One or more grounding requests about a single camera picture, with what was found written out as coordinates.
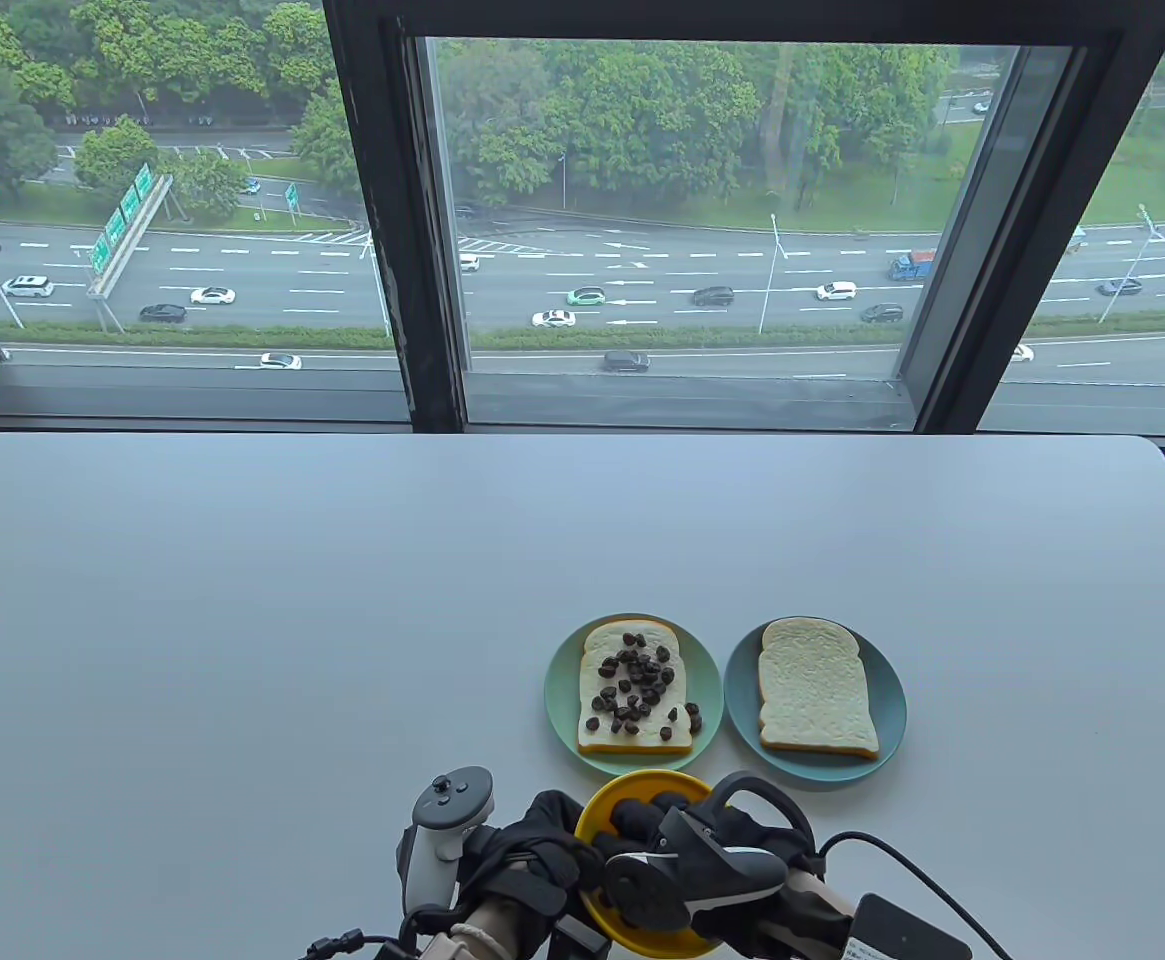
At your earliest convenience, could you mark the person's right hand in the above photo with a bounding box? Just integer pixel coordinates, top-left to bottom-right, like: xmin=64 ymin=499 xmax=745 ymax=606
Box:
xmin=609 ymin=771 xmax=827 ymax=906

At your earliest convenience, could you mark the person's left hand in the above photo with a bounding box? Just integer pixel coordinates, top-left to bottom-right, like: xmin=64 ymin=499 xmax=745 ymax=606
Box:
xmin=461 ymin=789 xmax=607 ymax=919

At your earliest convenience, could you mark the yellow round bowl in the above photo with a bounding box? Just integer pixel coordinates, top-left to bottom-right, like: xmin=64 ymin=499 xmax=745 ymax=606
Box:
xmin=573 ymin=769 xmax=745 ymax=959

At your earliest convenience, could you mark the person's right forearm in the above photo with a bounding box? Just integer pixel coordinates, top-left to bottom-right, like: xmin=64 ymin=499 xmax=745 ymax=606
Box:
xmin=754 ymin=868 xmax=858 ymax=960

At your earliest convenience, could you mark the person's left forearm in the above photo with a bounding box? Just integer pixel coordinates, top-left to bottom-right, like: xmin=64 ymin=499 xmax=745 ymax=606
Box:
xmin=420 ymin=888 xmax=543 ymax=960

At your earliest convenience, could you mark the black white wrist controller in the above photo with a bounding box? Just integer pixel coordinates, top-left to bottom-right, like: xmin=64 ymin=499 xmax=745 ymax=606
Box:
xmin=600 ymin=807 xmax=793 ymax=933

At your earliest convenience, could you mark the white bread slice with raisins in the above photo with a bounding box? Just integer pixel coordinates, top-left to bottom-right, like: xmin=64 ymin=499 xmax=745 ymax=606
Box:
xmin=577 ymin=620 xmax=696 ymax=758

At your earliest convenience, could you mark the grey white wrist controller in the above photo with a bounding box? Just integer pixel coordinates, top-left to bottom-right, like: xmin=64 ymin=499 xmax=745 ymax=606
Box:
xmin=396 ymin=766 xmax=499 ymax=917

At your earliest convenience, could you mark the green round plate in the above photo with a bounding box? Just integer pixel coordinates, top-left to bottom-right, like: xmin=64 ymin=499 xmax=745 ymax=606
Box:
xmin=544 ymin=613 xmax=723 ymax=779

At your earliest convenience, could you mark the pile of dark raisins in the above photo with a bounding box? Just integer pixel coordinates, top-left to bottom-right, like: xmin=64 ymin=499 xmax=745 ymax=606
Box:
xmin=586 ymin=631 xmax=705 ymax=742

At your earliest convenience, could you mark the plain white bread slice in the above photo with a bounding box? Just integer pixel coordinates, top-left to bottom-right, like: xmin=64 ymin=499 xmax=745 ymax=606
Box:
xmin=756 ymin=617 xmax=882 ymax=762

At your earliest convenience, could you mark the blue round plate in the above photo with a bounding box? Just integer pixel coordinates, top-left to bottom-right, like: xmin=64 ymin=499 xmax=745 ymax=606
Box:
xmin=724 ymin=621 xmax=908 ymax=787

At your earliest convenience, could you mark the black cable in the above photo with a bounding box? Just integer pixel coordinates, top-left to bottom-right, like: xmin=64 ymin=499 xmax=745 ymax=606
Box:
xmin=818 ymin=832 xmax=1015 ymax=960
xmin=300 ymin=928 xmax=413 ymax=960

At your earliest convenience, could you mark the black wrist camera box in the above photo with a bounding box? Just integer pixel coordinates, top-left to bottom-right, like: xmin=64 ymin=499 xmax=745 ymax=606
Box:
xmin=844 ymin=893 xmax=974 ymax=960

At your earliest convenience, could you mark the dark window frame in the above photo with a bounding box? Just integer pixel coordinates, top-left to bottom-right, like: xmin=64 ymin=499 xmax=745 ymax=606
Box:
xmin=0 ymin=0 xmax=1165 ymax=443

